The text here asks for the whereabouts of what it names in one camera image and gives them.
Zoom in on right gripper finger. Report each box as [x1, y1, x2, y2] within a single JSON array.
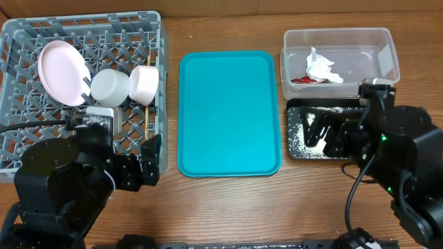
[[299, 106, 332, 147], [323, 119, 347, 158]]

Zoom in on white rice grains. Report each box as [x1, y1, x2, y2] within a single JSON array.
[[287, 107, 346, 160]]

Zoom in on red snack wrapper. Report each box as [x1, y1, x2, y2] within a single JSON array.
[[291, 76, 329, 84]]

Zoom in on white tissue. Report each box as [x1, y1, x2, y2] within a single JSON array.
[[306, 47, 344, 83]]

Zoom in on wooden chopstick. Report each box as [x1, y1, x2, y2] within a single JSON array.
[[145, 55, 151, 140]]

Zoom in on small white bowl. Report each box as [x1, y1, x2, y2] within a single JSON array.
[[129, 66, 159, 106]]

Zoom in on light grey bowl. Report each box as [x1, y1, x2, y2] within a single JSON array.
[[91, 68, 130, 107]]

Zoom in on large white round plate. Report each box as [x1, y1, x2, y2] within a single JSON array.
[[37, 40, 91, 107]]

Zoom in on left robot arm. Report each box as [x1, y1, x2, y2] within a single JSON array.
[[1, 135, 162, 248]]

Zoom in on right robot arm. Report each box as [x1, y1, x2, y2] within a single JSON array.
[[299, 105, 442, 248]]

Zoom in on black plastic waste tray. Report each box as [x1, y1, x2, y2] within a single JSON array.
[[287, 98, 365, 160]]

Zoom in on clear plastic waste bin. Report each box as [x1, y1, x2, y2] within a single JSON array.
[[280, 28, 401, 100]]

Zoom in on grey plastic dishwasher rack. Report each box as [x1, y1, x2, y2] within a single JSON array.
[[1, 10, 168, 182]]

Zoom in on teal plastic serving tray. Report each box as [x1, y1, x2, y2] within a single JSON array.
[[177, 50, 282, 177]]

